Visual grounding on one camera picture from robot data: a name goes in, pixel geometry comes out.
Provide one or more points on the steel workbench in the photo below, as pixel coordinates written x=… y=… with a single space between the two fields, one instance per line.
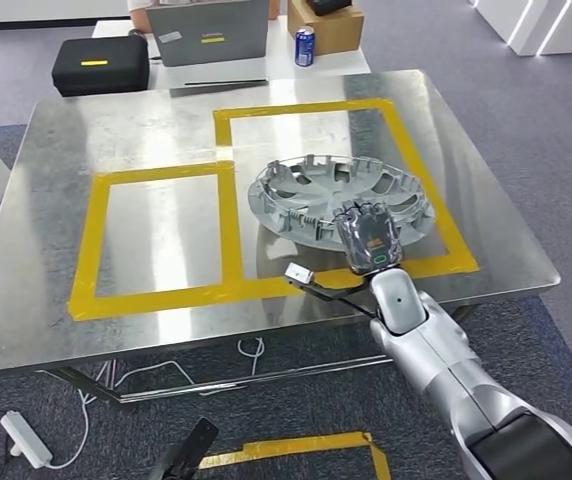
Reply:
x=116 y=132

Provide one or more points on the yellow floor tape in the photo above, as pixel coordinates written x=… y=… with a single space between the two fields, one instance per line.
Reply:
x=291 y=445

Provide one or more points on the black zipped case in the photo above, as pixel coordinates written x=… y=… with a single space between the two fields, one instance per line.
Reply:
x=101 y=69

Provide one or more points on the brown cardboard box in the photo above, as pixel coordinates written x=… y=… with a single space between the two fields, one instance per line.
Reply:
x=330 y=33

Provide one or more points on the white power strip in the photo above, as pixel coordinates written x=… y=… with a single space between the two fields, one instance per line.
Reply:
x=26 y=439

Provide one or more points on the small black device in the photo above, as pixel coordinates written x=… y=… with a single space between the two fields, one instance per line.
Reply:
x=330 y=6

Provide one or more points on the person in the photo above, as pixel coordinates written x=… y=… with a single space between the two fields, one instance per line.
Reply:
x=138 y=20

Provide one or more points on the grey plastic wheel hubcap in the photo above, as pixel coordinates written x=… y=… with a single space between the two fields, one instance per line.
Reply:
x=306 y=199

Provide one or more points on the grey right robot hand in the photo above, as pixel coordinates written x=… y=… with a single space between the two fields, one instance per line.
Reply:
x=371 y=242

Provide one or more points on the white table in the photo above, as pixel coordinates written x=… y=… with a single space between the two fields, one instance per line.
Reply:
x=286 y=66

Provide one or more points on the white lit platform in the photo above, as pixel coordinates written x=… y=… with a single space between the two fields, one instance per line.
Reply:
x=566 y=26

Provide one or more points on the yellow tape on workbench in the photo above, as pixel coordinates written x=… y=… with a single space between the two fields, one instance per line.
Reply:
x=166 y=298

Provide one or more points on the dark robot left foot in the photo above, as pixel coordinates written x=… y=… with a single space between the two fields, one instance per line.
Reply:
x=186 y=450

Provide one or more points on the blue drink can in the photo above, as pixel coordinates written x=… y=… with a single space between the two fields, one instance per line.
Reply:
x=304 y=48

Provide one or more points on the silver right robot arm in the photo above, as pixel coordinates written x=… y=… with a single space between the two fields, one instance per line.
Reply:
x=431 y=351

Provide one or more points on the grey flat case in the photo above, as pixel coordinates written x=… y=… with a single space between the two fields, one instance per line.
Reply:
x=206 y=33

